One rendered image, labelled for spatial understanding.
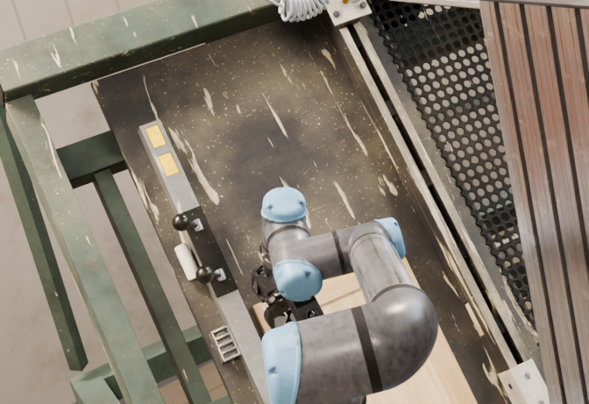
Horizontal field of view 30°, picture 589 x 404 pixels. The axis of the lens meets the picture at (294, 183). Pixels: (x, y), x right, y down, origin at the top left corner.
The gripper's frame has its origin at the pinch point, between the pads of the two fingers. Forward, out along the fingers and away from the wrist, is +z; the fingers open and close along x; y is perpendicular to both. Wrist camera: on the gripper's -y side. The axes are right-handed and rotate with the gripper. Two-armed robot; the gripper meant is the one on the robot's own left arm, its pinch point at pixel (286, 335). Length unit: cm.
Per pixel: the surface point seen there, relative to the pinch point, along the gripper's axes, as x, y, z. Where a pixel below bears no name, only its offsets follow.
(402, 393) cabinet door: -27.3, -5.6, 32.5
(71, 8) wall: -50, 236, 88
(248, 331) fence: -1.8, 17.3, 19.2
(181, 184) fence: -3.2, 48.4, 2.3
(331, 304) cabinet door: -22.2, 15.8, 21.3
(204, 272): 4.6, 23.9, 2.6
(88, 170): 12, 64, 3
